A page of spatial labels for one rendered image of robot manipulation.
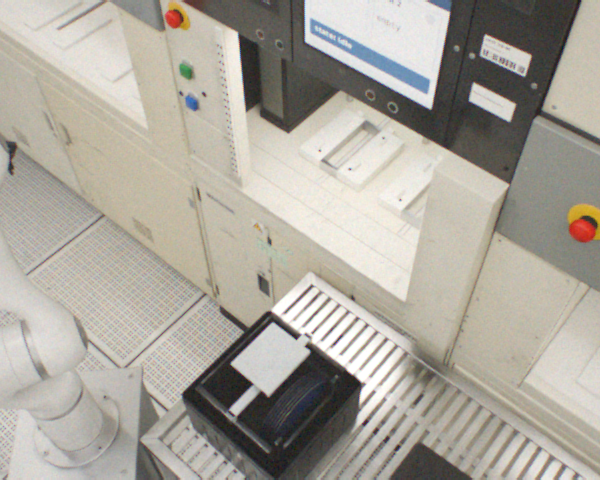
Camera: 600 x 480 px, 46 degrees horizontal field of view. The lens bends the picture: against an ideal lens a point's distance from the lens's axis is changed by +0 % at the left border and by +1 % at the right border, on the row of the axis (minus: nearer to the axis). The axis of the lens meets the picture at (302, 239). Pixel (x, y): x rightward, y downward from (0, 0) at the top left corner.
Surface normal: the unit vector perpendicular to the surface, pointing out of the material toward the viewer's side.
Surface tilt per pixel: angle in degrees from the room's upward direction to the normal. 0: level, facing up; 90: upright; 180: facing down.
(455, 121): 90
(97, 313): 0
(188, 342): 0
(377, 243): 0
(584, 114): 90
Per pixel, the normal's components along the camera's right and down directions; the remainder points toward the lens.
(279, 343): 0.00, -0.59
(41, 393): 0.56, -0.45
